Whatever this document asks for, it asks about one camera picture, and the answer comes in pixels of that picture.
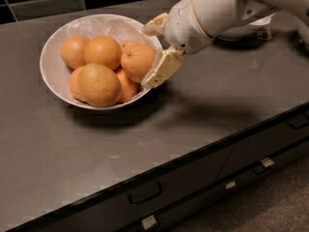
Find lower dark drawer front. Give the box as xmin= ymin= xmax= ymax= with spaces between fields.
xmin=118 ymin=142 xmax=309 ymax=232

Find white bowl with strawberries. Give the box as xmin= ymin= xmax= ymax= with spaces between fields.
xmin=218 ymin=14 xmax=273 ymax=41

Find hidden orange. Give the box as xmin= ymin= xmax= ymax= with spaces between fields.
xmin=116 ymin=69 xmax=140 ymax=103
xmin=69 ymin=67 xmax=86 ymax=102

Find left dark drawer front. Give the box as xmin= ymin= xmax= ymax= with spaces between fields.
xmin=20 ymin=146 xmax=232 ymax=232

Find front yellowish orange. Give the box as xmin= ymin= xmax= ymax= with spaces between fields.
xmin=77 ymin=63 xmax=122 ymax=107

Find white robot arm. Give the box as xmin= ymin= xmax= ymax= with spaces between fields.
xmin=142 ymin=0 xmax=309 ymax=88

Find lower left hidden orange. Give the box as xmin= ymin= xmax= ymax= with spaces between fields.
xmin=69 ymin=67 xmax=86 ymax=102

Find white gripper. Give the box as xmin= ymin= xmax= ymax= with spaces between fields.
xmin=141 ymin=0 xmax=214 ymax=89

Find large white bowl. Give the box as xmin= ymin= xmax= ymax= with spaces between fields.
xmin=40 ymin=14 xmax=161 ymax=111

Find orange with navel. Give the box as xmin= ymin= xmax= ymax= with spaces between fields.
xmin=121 ymin=41 xmax=156 ymax=83

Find right dark drawer front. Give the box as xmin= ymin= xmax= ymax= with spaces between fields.
xmin=218 ymin=118 xmax=309 ymax=180

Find black left drawer handle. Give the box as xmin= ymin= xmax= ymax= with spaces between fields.
xmin=128 ymin=182 xmax=163 ymax=206

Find dark drawer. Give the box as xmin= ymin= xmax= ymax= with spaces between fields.
xmin=218 ymin=118 xmax=309 ymax=180
xmin=20 ymin=146 xmax=232 ymax=232
xmin=118 ymin=142 xmax=309 ymax=232

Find back middle orange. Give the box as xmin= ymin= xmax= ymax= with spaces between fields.
xmin=84 ymin=36 xmax=122 ymax=71

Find back left orange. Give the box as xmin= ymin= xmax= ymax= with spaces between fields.
xmin=60 ymin=36 xmax=89 ymax=69

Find lower right hidden orange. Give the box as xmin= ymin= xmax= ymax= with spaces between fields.
xmin=116 ymin=69 xmax=140 ymax=103

